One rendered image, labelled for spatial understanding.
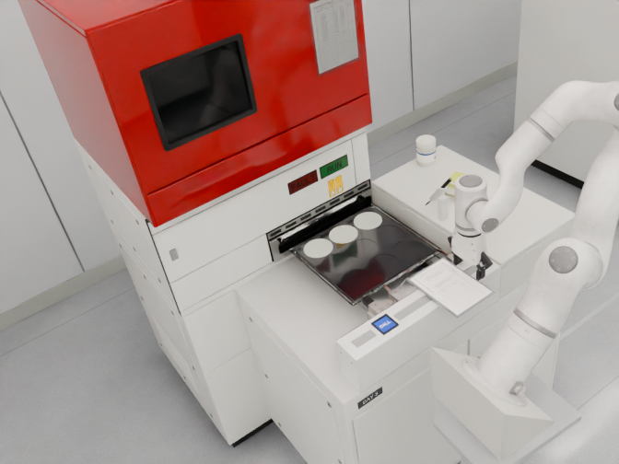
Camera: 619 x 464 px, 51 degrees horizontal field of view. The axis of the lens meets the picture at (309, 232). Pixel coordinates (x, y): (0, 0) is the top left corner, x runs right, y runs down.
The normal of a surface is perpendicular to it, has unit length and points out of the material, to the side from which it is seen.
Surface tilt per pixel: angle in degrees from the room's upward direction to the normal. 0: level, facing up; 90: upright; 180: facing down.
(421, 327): 90
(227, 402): 90
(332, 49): 90
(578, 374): 0
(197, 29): 90
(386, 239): 0
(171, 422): 0
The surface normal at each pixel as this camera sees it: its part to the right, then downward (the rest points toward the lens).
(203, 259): 0.56, 0.45
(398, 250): -0.14, -0.77
